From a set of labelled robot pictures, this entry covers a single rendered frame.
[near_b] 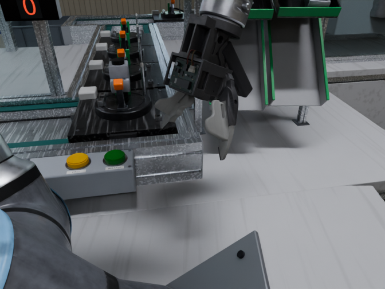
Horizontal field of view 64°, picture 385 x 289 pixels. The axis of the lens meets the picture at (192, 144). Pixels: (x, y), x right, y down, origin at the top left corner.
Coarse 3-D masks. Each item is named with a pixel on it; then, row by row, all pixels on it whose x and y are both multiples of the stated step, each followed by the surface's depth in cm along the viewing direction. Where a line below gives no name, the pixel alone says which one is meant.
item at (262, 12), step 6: (258, 0) 67; (264, 0) 67; (270, 0) 64; (252, 6) 66; (258, 6) 66; (264, 6) 66; (270, 6) 63; (252, 12) 62; (258, 12) 62; (264, 12) 62; (270, 12) 62; (252, 18) 64; (258, 18) 64; (264, 18) 64; (270, 18) 64
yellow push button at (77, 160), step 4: (72, 156) 59; (76, 156) 59; (80, 156) 59; (84, 156) 59; (68, 160) 58; (72, 160) 58; (76, 160) 58; (80, 160) 58; (84, 160) 58; (88, 160) 59; (68, 164) 58; (72, 164) 57; (76, 164) 57; (80, 164) 57; (84, 164) 58; (76, 168) 58
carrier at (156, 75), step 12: (96, 60) 106; (96, 72) 102; (108, 72) 96; (132, 72) 95; (144, 72) 97; (156, 72) 102; (96, 84) 92; (108, 84) 92; (132, 84) 92; (156, 84) 92
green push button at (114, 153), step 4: (108, 152) 60; (112, 152) 60; (116, 152) 60; (120, 152) 60; (104, 156) 60; (108, 156) 59; (112, 156) 59; (116, 156) 59; (120, 156) 59; (124, 156) 60; (108, 160) 58; (112, 160) 58; (116, 160) 58; (120, 160) 59; (112, 164) 59; (116, 164) 59
